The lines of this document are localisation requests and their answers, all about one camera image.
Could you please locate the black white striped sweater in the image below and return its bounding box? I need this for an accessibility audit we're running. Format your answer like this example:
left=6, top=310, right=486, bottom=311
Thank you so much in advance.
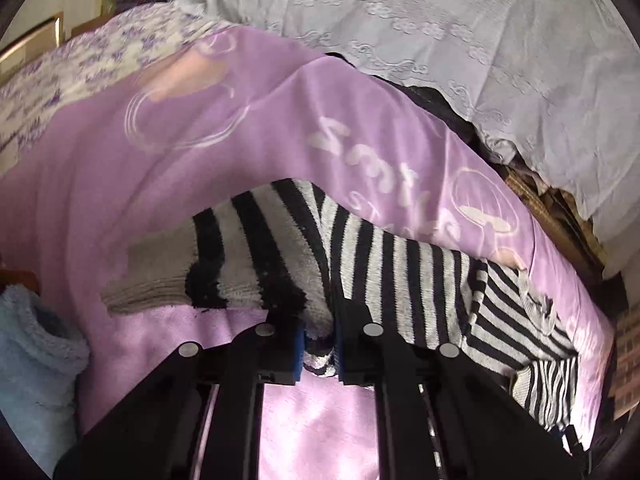
left=101, top=179, right=578, bottom=430

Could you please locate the light blue fluffy cloth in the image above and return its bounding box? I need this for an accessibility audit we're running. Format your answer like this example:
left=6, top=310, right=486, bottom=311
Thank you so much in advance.
left=1, top=285, right=90, bottom=476

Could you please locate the brown woven mat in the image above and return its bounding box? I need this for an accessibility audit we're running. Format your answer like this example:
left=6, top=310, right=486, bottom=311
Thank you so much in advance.
left=498, top=166, right=606, bottom=287

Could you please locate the purple smile bed sheet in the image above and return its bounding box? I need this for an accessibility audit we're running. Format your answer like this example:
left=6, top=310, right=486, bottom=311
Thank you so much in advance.
left=0, top=25, right=616, bottom=480

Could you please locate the white lace bed cover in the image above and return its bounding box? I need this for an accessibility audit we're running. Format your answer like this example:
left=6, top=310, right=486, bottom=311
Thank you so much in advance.
left=176, top=0, right=639, bottom=242

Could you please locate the purple floral bedding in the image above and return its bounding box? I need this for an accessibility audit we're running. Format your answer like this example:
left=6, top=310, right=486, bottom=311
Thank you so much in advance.
left=0, top=3, right=229, bottom=174

